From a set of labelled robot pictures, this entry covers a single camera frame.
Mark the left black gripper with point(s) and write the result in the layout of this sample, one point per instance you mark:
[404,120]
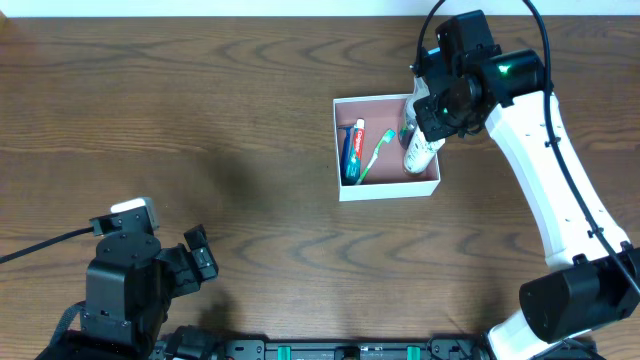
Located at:
[189,261]

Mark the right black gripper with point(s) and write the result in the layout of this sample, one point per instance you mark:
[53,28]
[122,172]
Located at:
[428,118]

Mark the clear pump soap bottle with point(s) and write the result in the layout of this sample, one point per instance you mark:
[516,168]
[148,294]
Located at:
[408,124]

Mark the white botanical lotion tube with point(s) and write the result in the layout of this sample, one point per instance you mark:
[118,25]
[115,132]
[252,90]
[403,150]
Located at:
[420,153]

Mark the green white toothbrush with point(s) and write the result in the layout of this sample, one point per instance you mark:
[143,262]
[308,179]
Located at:
[385,139]

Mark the blue disposable razor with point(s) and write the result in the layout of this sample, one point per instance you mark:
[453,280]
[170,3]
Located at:
[346,144]

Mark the red green toothpaste tube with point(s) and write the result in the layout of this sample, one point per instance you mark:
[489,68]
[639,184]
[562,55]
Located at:
[352,163]

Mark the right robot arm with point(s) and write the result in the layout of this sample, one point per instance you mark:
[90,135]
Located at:
[593,278]

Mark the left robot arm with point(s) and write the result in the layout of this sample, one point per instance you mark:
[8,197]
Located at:
[129,288]

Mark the white cardboard box pink interior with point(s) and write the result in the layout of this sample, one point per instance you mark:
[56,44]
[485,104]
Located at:
[387,178]

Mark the black mounting rail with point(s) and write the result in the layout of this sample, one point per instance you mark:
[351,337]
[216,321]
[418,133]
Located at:
[442,348]

